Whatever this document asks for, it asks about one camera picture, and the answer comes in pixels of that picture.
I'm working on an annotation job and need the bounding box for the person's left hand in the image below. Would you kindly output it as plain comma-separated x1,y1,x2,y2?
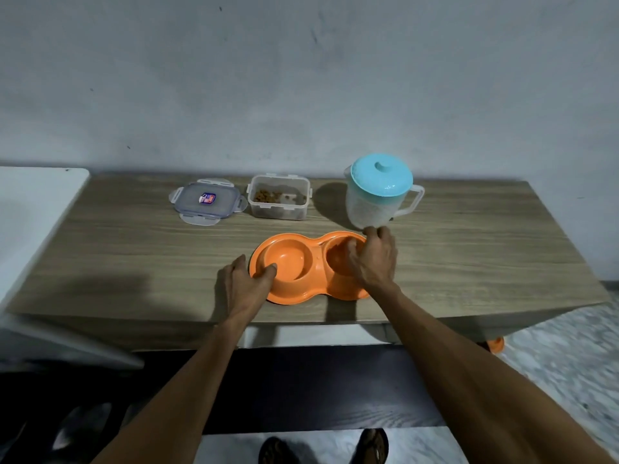
220,255,279,327

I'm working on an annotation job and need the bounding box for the person's right hand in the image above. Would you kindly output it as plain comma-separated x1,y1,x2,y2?
347,226,402,299

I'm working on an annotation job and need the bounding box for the orange double pet bowl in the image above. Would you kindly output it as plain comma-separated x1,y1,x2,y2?
249,231,375,305

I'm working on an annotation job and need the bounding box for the person's right forearm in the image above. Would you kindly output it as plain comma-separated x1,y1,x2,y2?
372,285,616,464

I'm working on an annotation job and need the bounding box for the person's left forearm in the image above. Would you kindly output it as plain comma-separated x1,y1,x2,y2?
91,314,258,464

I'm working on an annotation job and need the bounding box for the clear plastic food container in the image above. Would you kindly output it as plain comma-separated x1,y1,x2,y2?
247,174,312,221

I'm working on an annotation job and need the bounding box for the teal pitcher lid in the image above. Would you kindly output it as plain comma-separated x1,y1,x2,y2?
350,154,414,197

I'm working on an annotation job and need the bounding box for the clear container lid with clips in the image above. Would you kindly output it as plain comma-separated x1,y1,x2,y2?
169,179,248,227

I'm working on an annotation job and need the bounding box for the person's left sandal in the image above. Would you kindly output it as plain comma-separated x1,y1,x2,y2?
258,437,297,464

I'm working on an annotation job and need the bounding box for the person's sandal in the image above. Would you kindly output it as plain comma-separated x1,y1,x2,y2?
354,428,389,464
258,437,297,464

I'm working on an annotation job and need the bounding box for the person's right sandal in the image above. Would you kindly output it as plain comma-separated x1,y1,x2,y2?
354,428,389,464

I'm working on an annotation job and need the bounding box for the clear plastic pitcher with handle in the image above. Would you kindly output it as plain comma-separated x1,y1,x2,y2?
344,154,425,229

